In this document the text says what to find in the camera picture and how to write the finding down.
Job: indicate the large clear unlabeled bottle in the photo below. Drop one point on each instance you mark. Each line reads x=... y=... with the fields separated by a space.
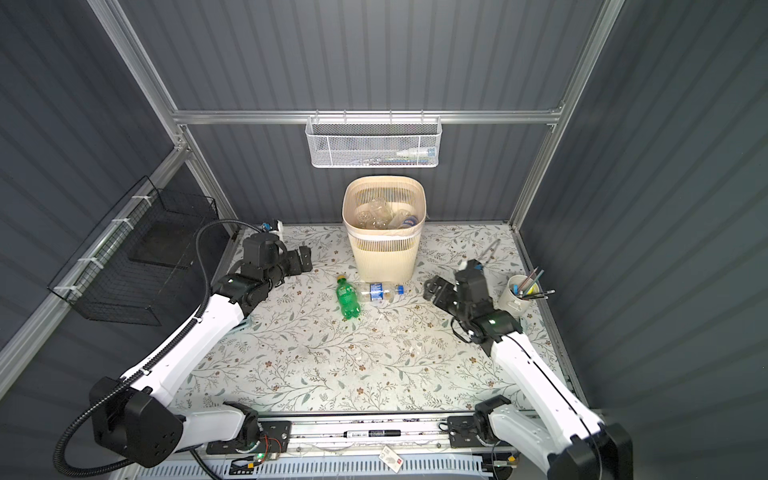
x=374 y=215

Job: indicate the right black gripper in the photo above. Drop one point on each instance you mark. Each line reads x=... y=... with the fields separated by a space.
x=444 y=288

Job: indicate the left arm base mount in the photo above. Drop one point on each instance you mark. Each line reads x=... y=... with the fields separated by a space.
x=272 y=440

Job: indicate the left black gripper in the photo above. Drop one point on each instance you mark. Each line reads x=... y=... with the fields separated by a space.
x=292 y=259

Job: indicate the black marker on rail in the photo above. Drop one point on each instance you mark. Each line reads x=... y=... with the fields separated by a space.
x=381 y=433

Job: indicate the blue label water bottle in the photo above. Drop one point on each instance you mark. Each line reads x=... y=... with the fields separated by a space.
x=380 y=292

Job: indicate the white tag card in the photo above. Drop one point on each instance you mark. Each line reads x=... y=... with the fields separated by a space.
x=391 y=459

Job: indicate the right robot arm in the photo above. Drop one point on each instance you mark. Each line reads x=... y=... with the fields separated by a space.
x=567 y=440

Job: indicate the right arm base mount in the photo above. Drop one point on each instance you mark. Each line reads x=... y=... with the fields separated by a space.
x=463 y=432

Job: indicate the white tube in basket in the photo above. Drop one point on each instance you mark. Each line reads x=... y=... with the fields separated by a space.
x=419 y=153

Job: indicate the beige slatted waste bin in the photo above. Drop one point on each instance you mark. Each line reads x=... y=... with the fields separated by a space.
x=385 y=255

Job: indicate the green sprite bottle yellow cap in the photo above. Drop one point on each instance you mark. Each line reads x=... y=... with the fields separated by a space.
x=347 y=298

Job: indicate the white wire mesh basket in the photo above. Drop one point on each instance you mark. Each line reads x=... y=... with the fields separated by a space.
x=349 y=145

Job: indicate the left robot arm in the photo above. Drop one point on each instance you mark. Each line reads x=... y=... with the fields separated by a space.
x=132 y=415

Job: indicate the black wire basket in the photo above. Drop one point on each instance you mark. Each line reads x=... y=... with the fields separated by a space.
x=141 y=267

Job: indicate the white pen cup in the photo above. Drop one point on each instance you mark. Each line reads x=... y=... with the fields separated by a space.
x=511 y=303

